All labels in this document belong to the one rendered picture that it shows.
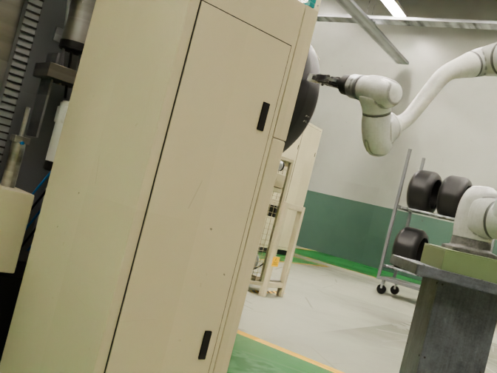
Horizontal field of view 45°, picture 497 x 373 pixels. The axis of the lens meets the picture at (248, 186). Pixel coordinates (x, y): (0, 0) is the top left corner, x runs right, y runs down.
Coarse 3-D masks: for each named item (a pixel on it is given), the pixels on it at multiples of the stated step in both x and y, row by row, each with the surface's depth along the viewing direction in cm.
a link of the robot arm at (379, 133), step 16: (448, 64) 222; (464, 64) 223; (480, 64) 224; (432, 80) 220; (448, 80) 221; (416, 96) 221; (432, 96) 220; (416, 112) 219; (368, 128) 210; (384, 128) 209; (400, 128) 213; (368, 144) 213; (384, 144) 212
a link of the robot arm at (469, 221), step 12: (468, 192) 240; (480, 192) 237; (492, 192) 236; (468, 204) 238; (480, 204) 234; (456, 216) 243; (468, 216) 237; (480, 216) 232; (456, 228) 241; (468, 228) 237; (480, 228) 232; (480, 240) 235; (492, 240) 239
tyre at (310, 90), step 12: (312, 48) 248; (312, 60) 242; (312, 72) 240; (300, 84) 235; (312, 84) 239; (300, 96) 236; (312, 96) 239; (300, 108) 237; (312, 108) 241; (300, 120) 240; (288, 132) 241; (300, 132) 244; (288, 144) 246
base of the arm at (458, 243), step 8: (456, 240) 240; (464, 240) 237; (472, 240) 236; (448, 248) 243; (456, 248) 234; (464, 248) 235; (472, 248) 235; (480, 248) 235; (488, 248) 237; (488, 256) 234; (496, 256) 234
